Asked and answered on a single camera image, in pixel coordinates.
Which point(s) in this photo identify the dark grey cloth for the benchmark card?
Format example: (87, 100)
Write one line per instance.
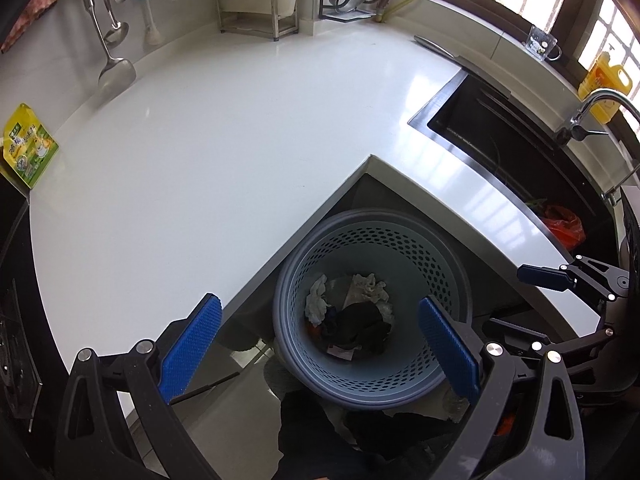
(360, 327)

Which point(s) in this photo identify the pink dishcloth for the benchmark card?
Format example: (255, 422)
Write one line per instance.
(30, 15)

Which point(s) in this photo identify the red plastic bag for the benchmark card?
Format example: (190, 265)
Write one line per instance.
(565, 227)

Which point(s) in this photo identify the grey perforated waste basket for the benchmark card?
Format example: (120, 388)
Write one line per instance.
(400, 255)

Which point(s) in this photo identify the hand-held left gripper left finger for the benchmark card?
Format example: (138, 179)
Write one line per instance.
(192, 345)

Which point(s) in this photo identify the small white paper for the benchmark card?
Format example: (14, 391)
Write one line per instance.
(316, 305)

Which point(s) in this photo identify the steel ladle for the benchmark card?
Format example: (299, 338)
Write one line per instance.
(116, 35)

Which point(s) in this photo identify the yellow plastic bottle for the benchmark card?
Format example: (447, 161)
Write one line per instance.
(605, 80)

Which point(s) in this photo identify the steel faucet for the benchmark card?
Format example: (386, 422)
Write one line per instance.
(600, 94)

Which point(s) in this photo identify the black gas stove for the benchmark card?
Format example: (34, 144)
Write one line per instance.
(15, 335)

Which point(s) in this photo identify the steel cutting board stand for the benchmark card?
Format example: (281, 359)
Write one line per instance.
(276, 25)

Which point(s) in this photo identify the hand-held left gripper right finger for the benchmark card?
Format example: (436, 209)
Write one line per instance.
(447, 350)

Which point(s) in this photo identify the steel spatula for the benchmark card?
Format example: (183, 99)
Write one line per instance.
(117, 75)

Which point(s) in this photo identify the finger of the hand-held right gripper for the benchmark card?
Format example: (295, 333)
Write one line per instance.
(542, 276)
(510, 330)

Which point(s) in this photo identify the yellow seasoning pouch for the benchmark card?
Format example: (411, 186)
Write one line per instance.
(30, 147)

